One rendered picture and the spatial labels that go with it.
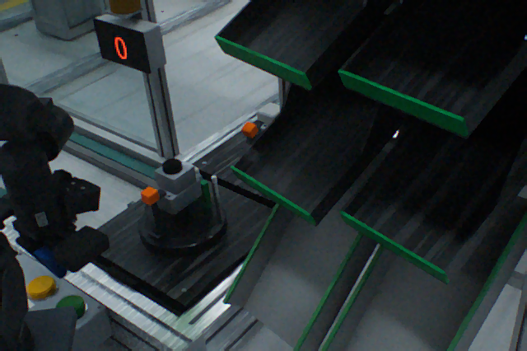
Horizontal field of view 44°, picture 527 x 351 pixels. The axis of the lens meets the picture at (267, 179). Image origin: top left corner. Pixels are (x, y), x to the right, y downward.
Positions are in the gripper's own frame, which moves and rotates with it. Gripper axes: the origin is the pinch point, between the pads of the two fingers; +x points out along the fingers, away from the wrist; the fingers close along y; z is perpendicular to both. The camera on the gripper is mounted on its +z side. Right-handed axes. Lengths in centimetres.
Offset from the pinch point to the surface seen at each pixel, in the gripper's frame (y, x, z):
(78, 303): -1.1, 8.6, 0.5
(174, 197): -4.1, 0.4, 18.8
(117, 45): 17.5, -14.6, 30.7
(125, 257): 0.7, 8.8, 11.0
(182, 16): 78, 17, 103
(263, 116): 7, 8, 54
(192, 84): 47, 20, 74
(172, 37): 74, 20, 94
